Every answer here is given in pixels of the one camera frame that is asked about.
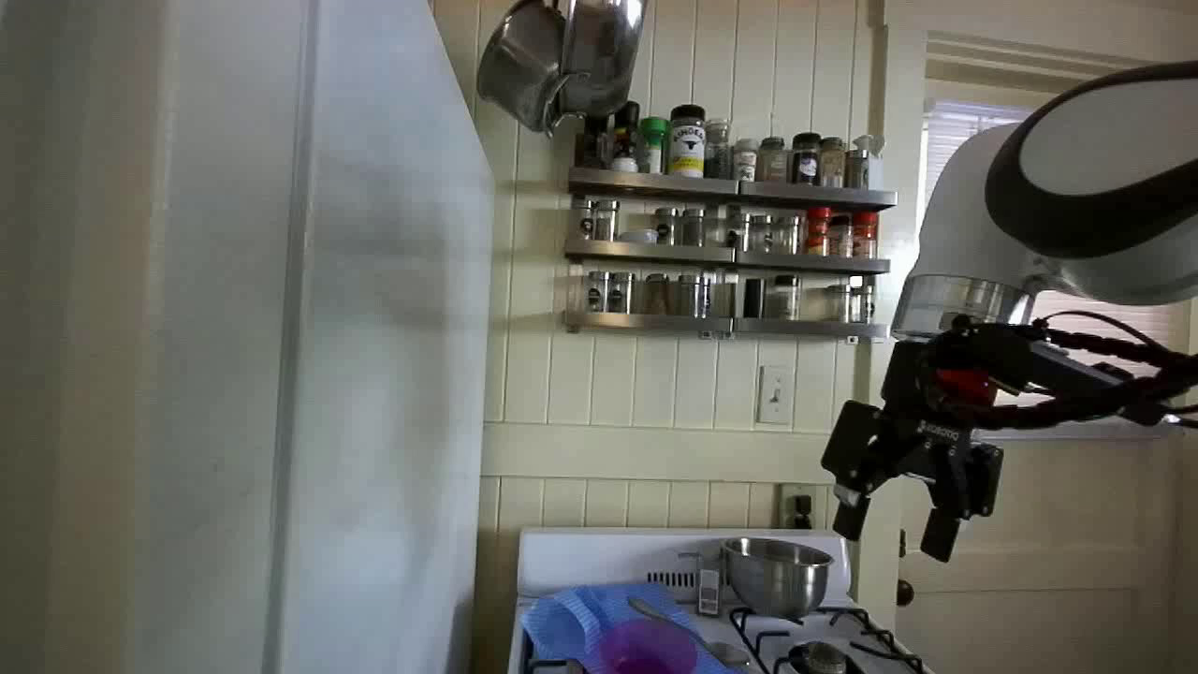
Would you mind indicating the glass shaker steel cap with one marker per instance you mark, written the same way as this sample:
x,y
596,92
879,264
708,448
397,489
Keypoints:
x,y
708,591

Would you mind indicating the black stove grate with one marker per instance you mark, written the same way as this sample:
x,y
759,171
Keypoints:
x,y
762,630

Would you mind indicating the hanging steel pan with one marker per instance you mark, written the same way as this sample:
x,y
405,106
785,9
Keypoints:
x,y
607,51

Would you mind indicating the large jar yellow label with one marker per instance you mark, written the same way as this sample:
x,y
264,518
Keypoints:
x,y
687,143

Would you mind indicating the glass spice jar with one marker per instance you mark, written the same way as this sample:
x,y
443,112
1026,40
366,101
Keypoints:
x,y
831,165
727,296
715,231
692,227
621,294
683,296
789,233
722,155
859,165
745,161
656,296
596,294
845,238
665,227
835,304
601,221
774,161
705,296

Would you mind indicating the white gas stove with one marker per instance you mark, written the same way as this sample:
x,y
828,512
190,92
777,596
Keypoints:
x,y
601,555

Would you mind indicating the gas stove burner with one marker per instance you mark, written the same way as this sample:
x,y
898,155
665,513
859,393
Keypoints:
x,y
821,656

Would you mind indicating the white window blind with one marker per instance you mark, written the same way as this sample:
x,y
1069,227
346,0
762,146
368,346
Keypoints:
x,y
969,143

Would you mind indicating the green lid spice jar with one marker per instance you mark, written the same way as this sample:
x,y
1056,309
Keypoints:
x,y
652,143

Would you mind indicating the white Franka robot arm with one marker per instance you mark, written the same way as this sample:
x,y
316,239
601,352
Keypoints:
x,y
1100,150

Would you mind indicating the stainless steel bowl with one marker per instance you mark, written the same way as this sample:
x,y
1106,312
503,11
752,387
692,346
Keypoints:
x,y
774,581

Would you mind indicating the white spice jar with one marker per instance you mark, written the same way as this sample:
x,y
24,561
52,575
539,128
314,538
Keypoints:
x,y
779,301

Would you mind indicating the steel wall spice rack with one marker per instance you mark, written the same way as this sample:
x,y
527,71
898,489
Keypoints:
x,y
725,190

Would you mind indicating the red spice jar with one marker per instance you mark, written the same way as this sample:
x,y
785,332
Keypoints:
x,y
816,233
865,233

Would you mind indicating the dark bottle white label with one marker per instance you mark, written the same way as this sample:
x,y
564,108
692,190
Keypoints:
x,y
626,140

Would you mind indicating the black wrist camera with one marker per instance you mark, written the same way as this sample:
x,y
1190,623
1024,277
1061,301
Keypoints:
x,y
1035,357

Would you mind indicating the dark spice jar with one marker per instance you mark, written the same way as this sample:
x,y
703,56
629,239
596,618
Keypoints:
x,y
754,296

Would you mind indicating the black door knob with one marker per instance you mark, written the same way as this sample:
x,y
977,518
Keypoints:
x,y
905,591

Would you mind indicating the black gripper red accent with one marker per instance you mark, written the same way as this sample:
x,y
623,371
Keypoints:
x,y
921,424

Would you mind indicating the white window frame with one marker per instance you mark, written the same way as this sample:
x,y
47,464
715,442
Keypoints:
x,y
901,150

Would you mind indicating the blue checked cloth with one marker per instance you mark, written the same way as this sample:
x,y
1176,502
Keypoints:
x,y
564,623

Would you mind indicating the black wall plug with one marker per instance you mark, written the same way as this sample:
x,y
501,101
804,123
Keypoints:
x,y
799,512

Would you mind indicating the hanging steel pot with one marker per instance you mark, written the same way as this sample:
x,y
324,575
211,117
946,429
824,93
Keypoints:
x,y
527,62

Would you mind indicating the black spice bottle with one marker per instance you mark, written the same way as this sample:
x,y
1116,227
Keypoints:
x,y
593,143

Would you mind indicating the white wall outlet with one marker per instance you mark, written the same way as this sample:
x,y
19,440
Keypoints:
x,y
777,393

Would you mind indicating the purple plastic cup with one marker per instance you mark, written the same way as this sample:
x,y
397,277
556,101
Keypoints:
x,y
642,651

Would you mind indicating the black lid spice jar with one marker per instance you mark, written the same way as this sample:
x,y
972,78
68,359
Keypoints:
x,y
806,157

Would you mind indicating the white panel door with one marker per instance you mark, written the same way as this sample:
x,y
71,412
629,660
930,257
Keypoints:
x,y
1072,561

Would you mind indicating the white refrigerator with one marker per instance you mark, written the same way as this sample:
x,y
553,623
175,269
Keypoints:
x,y
249,374

